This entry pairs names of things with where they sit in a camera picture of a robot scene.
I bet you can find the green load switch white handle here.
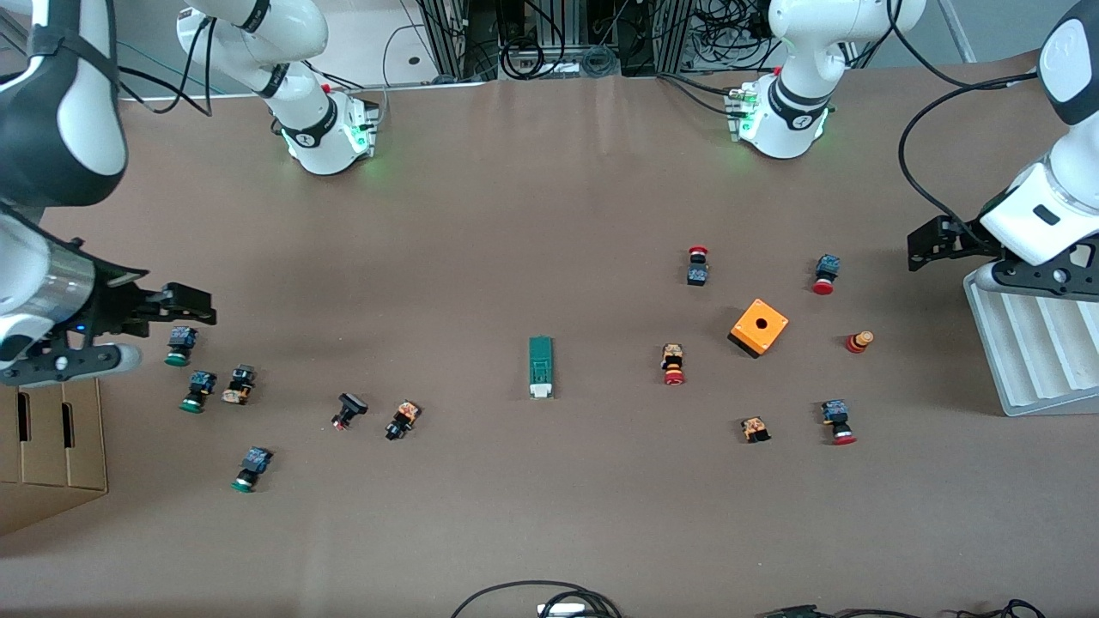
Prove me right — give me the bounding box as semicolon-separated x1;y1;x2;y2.
527;336;556;401

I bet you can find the green push button blue block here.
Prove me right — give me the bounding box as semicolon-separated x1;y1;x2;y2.
179;371;217;414
165;326;199;367
231;446;274;494

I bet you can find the grey ribbed tray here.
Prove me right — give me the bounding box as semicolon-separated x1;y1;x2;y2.
962;264;1099;418

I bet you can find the brown cardboard box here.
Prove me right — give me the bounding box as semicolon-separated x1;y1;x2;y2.
0;378;109;537

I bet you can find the black square push button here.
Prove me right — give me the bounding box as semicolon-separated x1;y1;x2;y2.
331;392;369;431

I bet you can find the white mounting plate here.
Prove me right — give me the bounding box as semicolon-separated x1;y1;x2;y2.
120;0;492;102

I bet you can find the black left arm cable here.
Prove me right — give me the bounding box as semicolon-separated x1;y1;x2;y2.
884;0;1040;245

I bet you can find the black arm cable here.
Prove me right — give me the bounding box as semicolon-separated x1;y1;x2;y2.
114;10;216;118
884;0;1040;245

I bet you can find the orange button enclosure box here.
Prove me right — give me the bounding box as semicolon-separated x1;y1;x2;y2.
728;298;789;360

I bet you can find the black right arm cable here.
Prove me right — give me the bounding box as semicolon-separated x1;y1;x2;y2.
114;10;216;118

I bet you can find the black orange selector switch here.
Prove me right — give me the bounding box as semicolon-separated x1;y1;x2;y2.
385;400;422;442

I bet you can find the aluminium frame rack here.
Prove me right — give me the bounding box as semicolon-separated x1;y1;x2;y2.
412;0;774;82

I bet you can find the black looped cable bundle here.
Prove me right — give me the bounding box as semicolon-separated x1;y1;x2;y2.
451;581;621;618

